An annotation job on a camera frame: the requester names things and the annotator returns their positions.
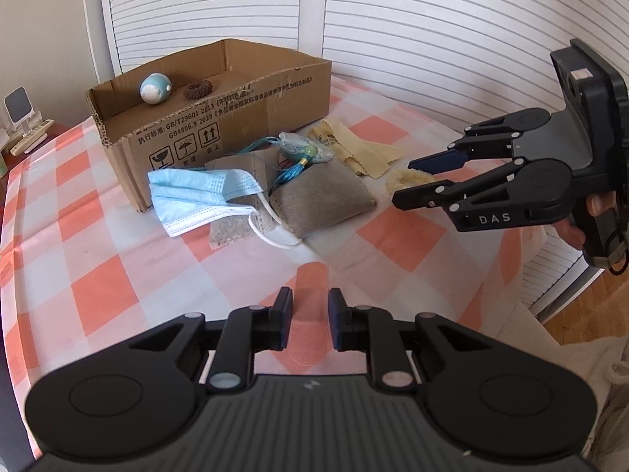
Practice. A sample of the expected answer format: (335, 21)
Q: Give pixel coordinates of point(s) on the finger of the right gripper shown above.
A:
(437, 194)
(441, 162)

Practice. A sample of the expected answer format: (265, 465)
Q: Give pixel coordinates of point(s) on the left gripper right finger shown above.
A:
(383, 341)

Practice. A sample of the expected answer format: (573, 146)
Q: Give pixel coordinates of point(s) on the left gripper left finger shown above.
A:
(246, 332)

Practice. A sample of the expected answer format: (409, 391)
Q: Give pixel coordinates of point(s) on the cream hair scrunchie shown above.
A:
(398, 180)

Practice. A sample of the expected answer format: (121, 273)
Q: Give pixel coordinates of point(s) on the yellow cleaning cloth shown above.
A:
(364, 158)

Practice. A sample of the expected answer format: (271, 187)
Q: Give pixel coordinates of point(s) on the grey stuffed sachet pillow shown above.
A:
(322, 196)

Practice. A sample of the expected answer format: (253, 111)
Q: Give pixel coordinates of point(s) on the floral patchwork sachet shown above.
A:
(299, 152)

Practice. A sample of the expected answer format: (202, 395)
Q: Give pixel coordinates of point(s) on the blue surgical face mask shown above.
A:
(186, 199)

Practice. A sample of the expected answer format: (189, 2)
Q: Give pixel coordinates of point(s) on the brown hair scrunchie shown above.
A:
(198, 90)

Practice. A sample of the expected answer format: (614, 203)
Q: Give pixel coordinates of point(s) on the blue plush doll keychain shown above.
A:
(156, 88)

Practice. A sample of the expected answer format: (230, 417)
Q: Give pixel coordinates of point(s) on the grey sachet bag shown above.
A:
(246, 211)

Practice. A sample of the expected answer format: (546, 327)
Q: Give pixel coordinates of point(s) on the person right hand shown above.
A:
(571, 231)

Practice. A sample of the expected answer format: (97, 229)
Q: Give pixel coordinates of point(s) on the white louvered closet doors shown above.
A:
(455, 61)

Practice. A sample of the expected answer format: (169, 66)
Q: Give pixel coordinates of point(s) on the pink checkered tablecloth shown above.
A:
(82, 270)

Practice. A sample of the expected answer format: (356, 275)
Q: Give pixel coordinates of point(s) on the brown cardboard box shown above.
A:
(258, 90)

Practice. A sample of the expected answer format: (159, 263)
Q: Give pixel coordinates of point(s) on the white remote control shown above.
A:
(32, 138)

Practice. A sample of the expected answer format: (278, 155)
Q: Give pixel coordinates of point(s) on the white phone stand mirror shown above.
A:
(20, 110)

